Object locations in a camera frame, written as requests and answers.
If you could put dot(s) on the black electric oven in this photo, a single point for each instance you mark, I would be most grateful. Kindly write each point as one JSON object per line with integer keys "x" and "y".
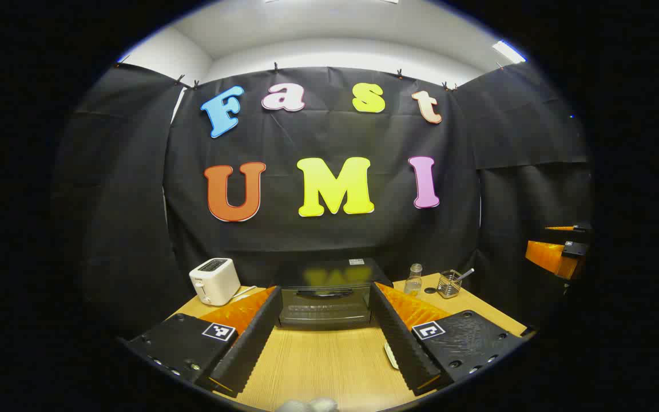
{"x": 324, "y": 306}

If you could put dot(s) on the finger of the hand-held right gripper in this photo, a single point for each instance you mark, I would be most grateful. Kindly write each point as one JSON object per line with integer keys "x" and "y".
{"x": 570, "y": 228}
{"x": 552, "y": 257}

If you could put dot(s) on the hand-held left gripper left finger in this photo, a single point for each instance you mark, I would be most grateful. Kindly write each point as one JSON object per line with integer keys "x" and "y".
{"x": 249, "y": 349}

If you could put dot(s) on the white square plate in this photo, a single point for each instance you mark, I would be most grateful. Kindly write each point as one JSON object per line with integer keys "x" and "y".
{"x": 391, "y": 356}

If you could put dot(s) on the ceiling light panel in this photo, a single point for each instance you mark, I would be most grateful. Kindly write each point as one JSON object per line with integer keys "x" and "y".
{"x": 508, "y": 51}

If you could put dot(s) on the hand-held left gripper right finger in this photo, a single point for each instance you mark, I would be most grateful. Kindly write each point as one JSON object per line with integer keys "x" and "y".
{"x": 404, "y": 349}

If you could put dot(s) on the metal spoon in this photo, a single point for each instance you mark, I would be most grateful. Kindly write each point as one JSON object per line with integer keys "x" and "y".
{"x": 467, "y": 273}

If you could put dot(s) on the white toaster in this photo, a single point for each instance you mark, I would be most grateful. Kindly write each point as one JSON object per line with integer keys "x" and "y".
{"x": 215, "y": 283}

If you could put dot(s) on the clear glass bottle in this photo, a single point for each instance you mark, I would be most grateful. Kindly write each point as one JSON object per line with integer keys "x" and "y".
{"x": 413, "y": 283}

